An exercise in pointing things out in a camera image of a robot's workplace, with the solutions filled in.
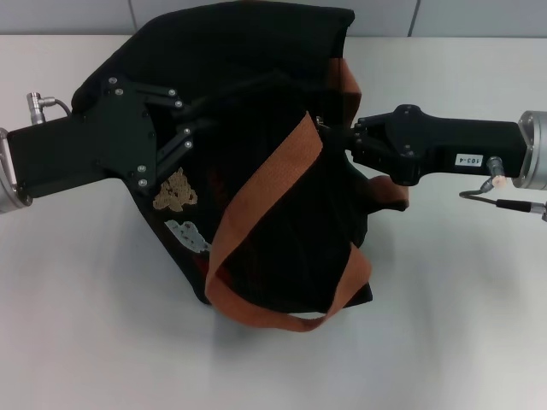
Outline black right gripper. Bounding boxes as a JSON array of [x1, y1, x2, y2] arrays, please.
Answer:
[[349, 103, 532, 188]]

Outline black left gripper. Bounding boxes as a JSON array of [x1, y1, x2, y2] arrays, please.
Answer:
[[7, 76, 220, 201]]

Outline black food bag orange straps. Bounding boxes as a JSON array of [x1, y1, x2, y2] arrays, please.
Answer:
[[70, 0, 412, 334]]

